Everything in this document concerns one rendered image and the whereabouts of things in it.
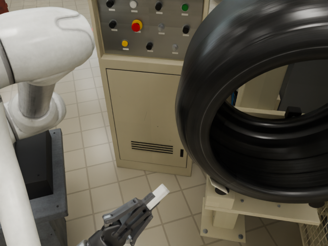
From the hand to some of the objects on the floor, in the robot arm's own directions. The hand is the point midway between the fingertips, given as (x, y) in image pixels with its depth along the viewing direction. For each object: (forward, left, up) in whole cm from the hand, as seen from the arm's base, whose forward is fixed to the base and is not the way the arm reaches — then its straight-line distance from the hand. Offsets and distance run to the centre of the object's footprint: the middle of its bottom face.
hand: (156, 196), depth 76 cm
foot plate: (+61, +28, -97) cm, 118 cm away
